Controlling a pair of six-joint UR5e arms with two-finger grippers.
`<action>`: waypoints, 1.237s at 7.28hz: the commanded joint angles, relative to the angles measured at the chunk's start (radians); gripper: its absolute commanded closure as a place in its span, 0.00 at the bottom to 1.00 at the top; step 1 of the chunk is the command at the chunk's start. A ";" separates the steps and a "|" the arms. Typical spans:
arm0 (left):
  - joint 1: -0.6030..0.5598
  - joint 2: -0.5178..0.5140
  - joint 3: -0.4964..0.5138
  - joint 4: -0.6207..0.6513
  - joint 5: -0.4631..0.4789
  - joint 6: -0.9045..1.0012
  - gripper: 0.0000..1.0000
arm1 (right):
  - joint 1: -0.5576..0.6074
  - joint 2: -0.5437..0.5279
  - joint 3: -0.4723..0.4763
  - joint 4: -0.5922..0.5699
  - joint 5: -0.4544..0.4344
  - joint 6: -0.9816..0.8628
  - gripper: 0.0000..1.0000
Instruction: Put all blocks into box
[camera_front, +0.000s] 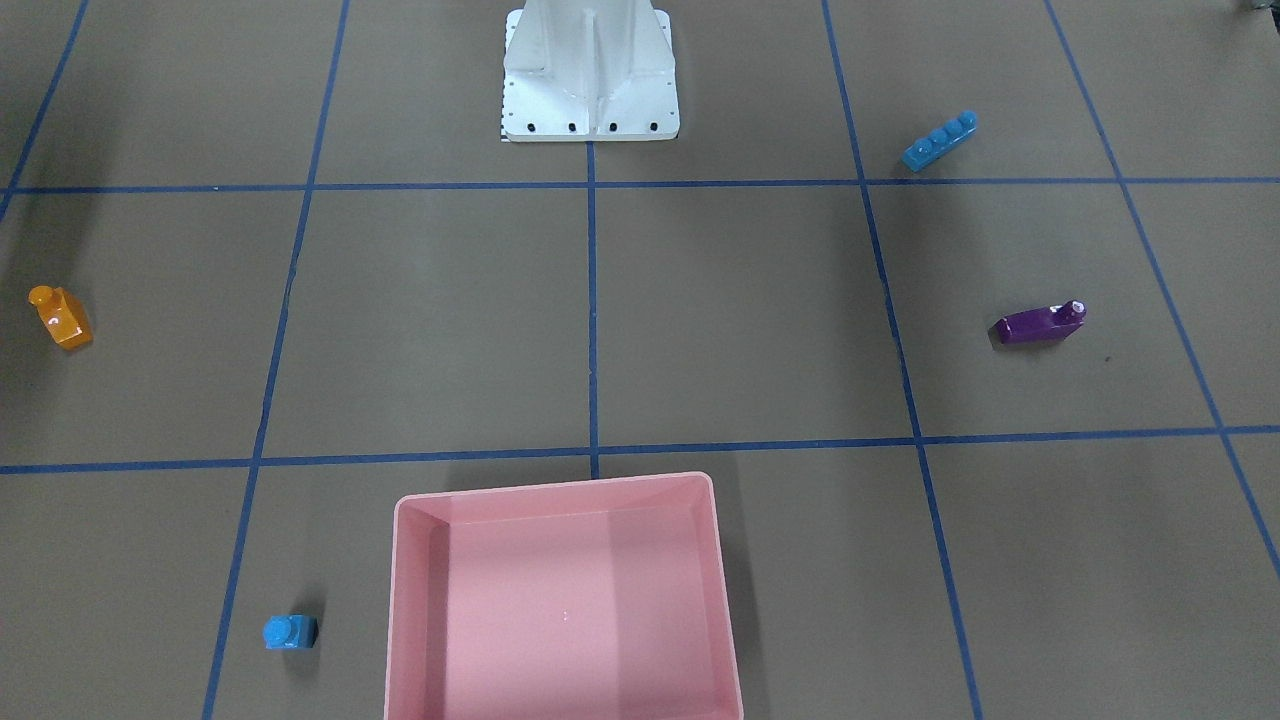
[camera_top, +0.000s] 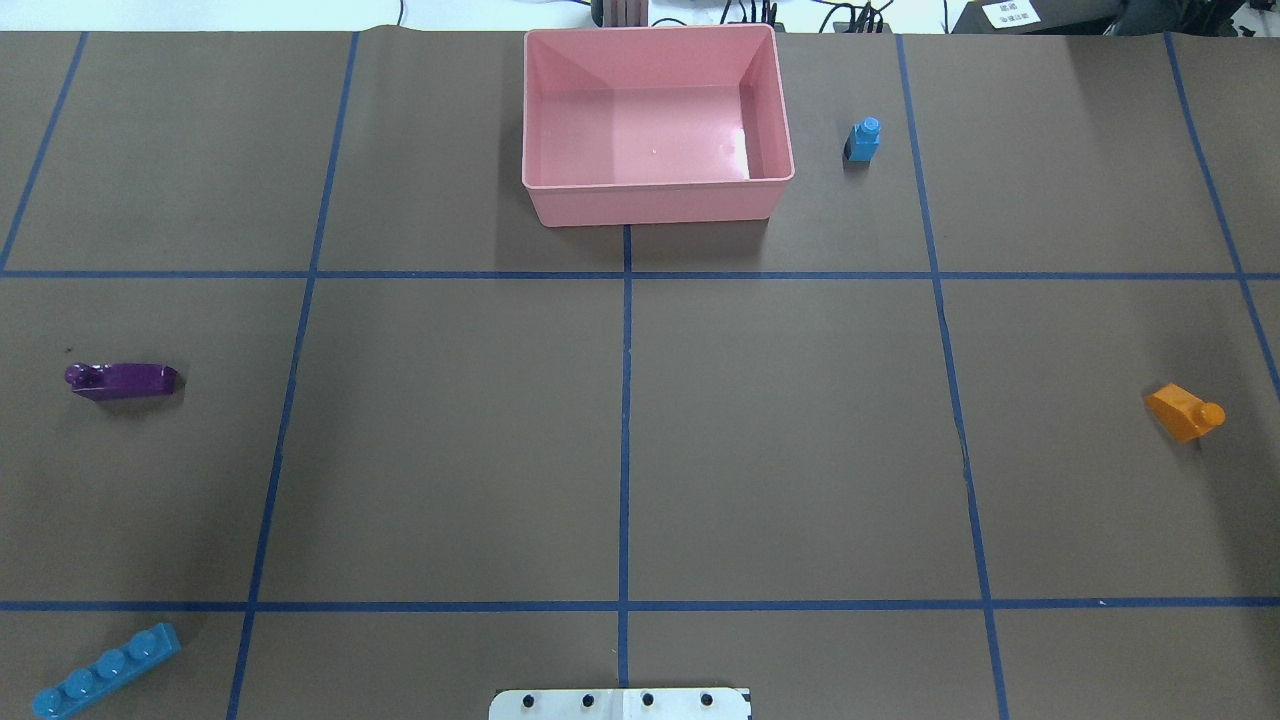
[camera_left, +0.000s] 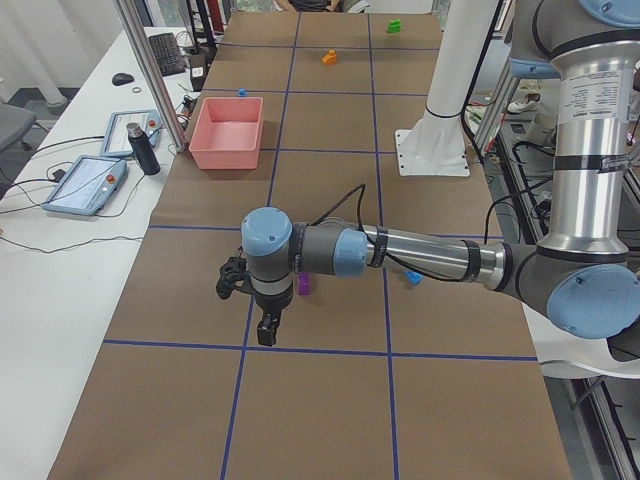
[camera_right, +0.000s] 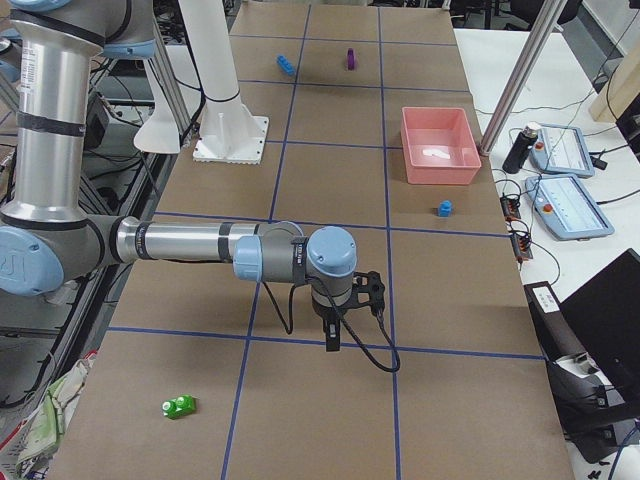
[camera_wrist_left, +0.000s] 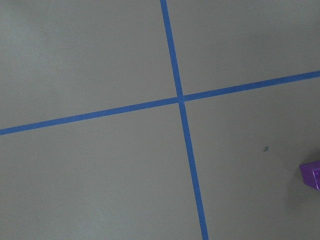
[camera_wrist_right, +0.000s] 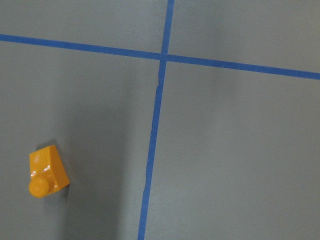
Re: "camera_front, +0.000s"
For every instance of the pink plastic box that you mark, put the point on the pink plastic box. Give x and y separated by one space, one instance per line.
590 599

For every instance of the long blue four-stud block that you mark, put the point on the long blue four-stud block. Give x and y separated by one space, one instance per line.
928 149

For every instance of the purple sloped block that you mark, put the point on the purple sloped block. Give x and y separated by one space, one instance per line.
1041 324

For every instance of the small blue single-stud block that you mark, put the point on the small blue single-stud block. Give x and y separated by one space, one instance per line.
290 632

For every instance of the orange sloped block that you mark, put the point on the orange sloped block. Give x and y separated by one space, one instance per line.
63 315

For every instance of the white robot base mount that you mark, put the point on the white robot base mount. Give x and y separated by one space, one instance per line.
589 71

